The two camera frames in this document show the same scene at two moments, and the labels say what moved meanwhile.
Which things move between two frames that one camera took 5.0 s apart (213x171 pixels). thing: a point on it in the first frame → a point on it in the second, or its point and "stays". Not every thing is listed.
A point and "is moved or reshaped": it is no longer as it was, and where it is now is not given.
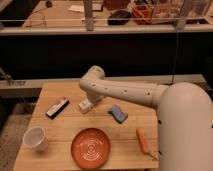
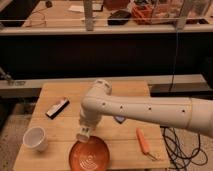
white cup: x=34 y=137 stays
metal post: x=88 y=14 stays
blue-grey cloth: x=118 y=114 stays
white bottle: x=85 y=106 is moved or reshaped
